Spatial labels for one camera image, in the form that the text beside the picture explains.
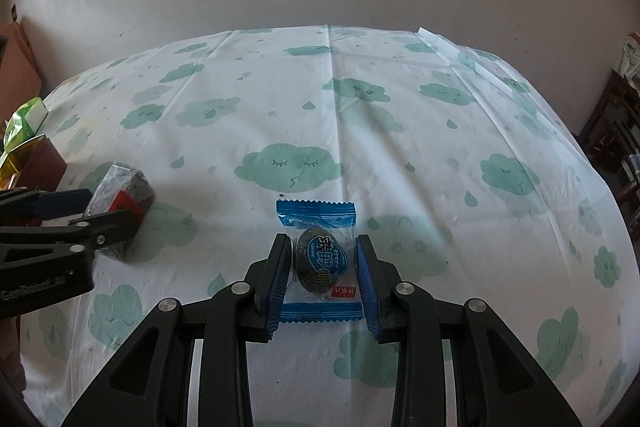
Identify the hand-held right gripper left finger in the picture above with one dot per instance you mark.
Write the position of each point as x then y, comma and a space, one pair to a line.
277, 287

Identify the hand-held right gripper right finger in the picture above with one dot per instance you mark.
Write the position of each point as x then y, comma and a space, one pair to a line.
367, 287

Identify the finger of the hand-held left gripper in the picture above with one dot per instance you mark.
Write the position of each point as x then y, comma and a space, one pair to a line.
110, 227
65, 204

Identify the gold rectangular tin box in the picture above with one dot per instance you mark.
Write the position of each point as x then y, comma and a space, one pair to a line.
45, 162

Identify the small blue candy packet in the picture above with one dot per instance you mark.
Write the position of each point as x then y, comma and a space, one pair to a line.
317, 259

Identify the grey speckled snack packet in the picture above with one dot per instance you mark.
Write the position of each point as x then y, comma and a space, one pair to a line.
132, 182

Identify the green tissue pack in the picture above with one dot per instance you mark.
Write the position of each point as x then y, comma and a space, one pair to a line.
25, 117

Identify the brown cardboard sheet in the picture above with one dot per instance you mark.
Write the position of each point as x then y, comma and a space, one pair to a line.
17, 72

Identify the cloud print tablecloth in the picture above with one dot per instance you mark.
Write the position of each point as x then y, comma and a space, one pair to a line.
400, 132

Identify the dark wooden cabinet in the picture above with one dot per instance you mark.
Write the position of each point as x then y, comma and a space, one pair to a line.
610, 117

